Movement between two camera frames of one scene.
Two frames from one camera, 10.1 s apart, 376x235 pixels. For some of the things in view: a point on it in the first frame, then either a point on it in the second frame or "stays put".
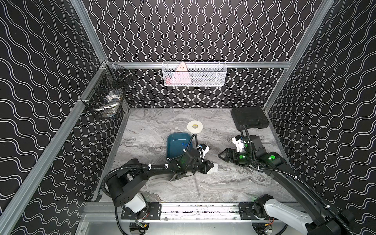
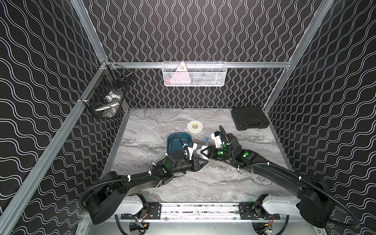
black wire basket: [104, 95] stays put
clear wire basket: [194, 73] stays put
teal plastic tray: [176, 142] stays put
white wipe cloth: [214, 170] → [206, 152]
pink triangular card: [181, 76] stays put
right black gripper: [227, 155] → [211, 152]
